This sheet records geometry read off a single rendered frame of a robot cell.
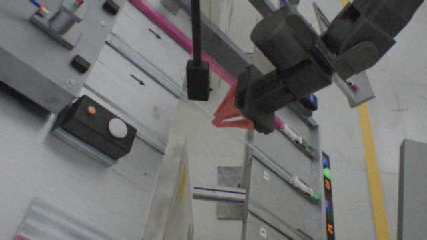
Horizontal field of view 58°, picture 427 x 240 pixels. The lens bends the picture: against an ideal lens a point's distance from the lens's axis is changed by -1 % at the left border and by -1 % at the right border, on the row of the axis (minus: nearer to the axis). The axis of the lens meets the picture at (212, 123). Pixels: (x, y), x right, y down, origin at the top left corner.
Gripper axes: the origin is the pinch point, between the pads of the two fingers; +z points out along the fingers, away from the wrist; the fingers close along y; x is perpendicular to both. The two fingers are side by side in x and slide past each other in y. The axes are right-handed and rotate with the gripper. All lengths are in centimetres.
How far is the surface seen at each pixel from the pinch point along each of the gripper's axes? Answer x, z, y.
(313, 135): 28.8, -0.9, -16.4
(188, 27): -10.1, 1.0, -15.6
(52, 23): -29.7, -5.7, 12.1
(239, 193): 49, 38, -24
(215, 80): 51, 64, -97
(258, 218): 12.8, 0.6, 12.1
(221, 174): 65, 65, -51
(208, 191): 42, 46, -23
